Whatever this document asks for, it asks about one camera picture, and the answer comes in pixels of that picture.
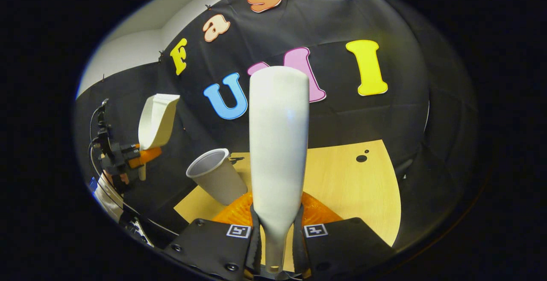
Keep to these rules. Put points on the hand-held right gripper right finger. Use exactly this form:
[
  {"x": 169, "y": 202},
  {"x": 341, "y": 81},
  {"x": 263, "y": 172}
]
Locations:
[{"x": 299, "y": 247}]

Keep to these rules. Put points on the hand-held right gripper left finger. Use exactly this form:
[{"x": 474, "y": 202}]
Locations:
[{"x": 255, "y": 247}]

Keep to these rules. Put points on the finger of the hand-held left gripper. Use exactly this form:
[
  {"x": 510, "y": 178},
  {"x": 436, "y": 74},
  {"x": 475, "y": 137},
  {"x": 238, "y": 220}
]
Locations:
[{"x": 147, "y": 155}]

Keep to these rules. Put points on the white dustpan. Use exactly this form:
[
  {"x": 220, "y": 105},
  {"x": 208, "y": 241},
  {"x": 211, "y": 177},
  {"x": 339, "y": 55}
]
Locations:
[{"x": 157, "y": 121}]

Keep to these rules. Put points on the white garbage bin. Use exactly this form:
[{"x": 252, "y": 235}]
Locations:
[{"x": 218, "y": 178}]

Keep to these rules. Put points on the small white broom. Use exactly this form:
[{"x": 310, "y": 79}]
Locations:
[{"x": 277, "y": 144}]

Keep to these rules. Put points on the wooden desktop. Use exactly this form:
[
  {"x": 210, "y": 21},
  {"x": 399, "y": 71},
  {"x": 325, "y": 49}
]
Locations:
[{"x": 350, "y": 191}]

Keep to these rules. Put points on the row of small cloth clips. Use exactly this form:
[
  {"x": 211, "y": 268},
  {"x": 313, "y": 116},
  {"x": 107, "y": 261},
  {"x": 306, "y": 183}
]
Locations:
[{"x": 208, "y": 7}]

